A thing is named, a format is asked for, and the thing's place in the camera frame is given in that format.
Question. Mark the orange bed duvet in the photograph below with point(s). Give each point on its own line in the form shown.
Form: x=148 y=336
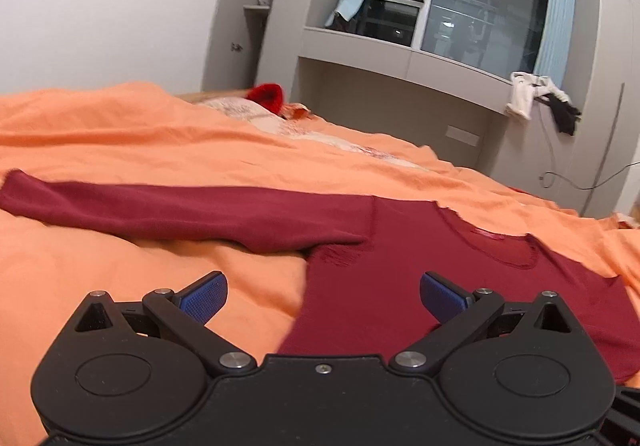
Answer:
x=138 y=134

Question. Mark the pink patterned cloth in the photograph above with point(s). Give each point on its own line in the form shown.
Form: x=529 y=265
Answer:
x=298 y=122

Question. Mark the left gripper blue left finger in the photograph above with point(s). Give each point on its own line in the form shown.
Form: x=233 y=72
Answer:
x=181 y=318

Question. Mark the right light blue curtain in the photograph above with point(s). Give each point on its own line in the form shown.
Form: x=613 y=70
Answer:
x=555 y=41

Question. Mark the white garment on ledge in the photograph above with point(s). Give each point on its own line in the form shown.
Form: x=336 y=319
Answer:
x=526 y=88

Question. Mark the white wall socket plate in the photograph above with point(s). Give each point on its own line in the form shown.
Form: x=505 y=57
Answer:
x=462 y=136

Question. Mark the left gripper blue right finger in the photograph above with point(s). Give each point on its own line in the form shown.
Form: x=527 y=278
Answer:
x=463 y=318

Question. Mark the large dark window pane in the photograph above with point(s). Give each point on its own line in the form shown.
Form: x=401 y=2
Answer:
x=497 y=36

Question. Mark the dark red long-sleeve sweater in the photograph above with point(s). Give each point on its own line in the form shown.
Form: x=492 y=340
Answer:
x=365 y=257

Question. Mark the black garment on ledge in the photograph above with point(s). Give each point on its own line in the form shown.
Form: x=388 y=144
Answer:
x=565 y=115

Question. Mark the grey built-in wardrobe unit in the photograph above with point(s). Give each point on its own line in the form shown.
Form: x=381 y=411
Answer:
x=371 y=74

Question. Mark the bright red hat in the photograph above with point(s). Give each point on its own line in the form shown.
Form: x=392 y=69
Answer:
x=269 y=96

